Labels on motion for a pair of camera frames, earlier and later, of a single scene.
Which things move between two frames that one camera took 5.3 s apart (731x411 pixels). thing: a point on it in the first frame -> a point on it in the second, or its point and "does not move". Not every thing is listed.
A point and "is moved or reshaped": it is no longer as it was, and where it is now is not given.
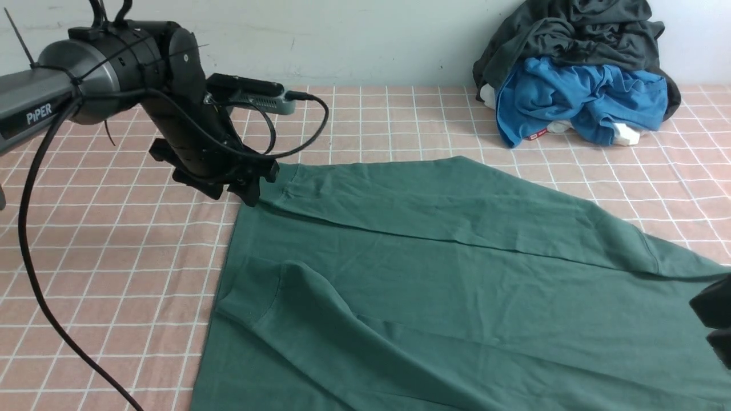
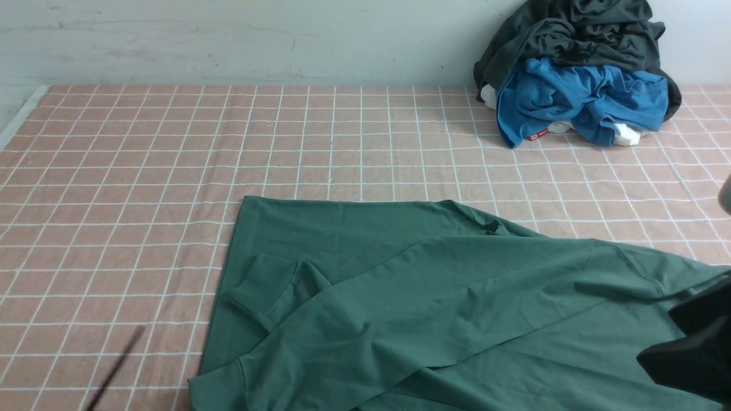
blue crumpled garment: [593, 99] does not move
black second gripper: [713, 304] -> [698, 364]
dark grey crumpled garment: [612, 33] does not move
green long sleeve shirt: [437, 284] is moved or reshaped
